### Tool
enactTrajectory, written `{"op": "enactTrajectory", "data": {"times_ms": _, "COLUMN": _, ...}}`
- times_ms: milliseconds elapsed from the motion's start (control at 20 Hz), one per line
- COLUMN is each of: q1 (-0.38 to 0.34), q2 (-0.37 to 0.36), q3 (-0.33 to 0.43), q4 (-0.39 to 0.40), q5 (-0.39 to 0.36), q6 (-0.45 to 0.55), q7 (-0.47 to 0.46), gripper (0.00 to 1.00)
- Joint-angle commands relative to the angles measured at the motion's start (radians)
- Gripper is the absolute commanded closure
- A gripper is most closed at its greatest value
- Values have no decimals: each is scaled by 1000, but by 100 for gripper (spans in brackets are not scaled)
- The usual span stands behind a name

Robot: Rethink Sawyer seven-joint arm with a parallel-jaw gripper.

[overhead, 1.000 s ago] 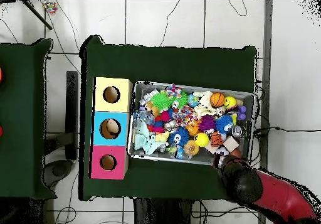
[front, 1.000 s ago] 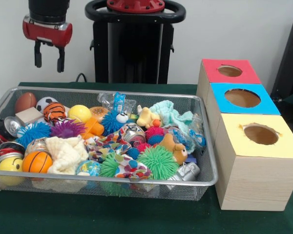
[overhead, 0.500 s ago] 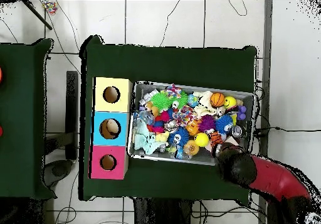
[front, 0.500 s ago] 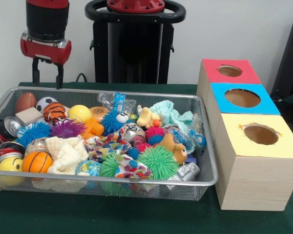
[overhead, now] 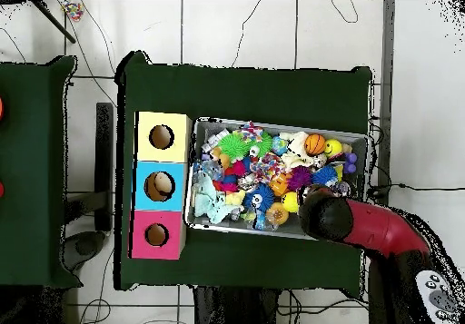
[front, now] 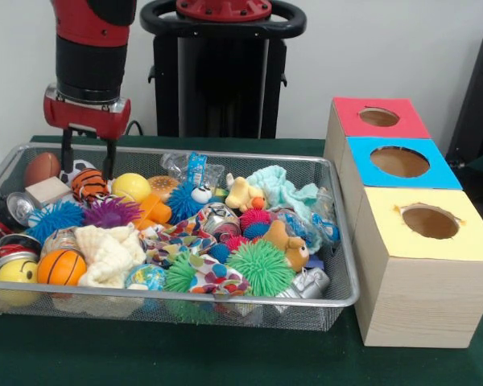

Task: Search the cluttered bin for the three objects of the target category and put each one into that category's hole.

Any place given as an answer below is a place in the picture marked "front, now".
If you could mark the brown bear plush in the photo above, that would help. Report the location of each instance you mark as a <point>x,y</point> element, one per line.
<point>287,243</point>

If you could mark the plain yellow ball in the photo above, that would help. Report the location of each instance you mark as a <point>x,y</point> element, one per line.
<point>130,187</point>

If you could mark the yellow duck plush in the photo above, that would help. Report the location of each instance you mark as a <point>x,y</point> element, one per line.
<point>241,193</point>

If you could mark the red robot base flange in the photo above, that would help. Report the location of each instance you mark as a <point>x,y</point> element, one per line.
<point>223,10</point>

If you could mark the purple spiky ball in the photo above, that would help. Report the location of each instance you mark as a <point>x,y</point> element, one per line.
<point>109,211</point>

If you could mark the brown football toy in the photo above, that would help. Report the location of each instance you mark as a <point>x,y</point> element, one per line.
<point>42,169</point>

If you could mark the yellow smiley face ball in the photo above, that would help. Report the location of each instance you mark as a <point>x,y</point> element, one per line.
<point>16,271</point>

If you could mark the cream knitted cloth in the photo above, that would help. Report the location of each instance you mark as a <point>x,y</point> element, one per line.
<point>106,253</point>

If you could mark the wooden box with three holes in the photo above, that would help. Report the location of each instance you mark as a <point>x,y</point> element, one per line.
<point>422,297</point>

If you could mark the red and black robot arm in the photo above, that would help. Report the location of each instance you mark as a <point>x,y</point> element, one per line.
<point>90,52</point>

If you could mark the black upright panel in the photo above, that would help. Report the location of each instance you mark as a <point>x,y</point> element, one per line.
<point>477,100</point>

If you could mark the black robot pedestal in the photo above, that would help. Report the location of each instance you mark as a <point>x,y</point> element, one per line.
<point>221,88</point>

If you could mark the orange striped tiger plush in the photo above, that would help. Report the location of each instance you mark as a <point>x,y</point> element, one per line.
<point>89,186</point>

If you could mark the black and white soccer ball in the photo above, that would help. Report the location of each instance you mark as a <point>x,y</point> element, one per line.
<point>82,165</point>

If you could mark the orange basketball toy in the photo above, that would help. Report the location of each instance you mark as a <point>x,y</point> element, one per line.
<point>60,267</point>

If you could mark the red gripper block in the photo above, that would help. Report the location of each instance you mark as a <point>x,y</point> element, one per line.
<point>88,118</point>

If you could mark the large green spiky ball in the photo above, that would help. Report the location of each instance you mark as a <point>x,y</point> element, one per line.
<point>261,266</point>

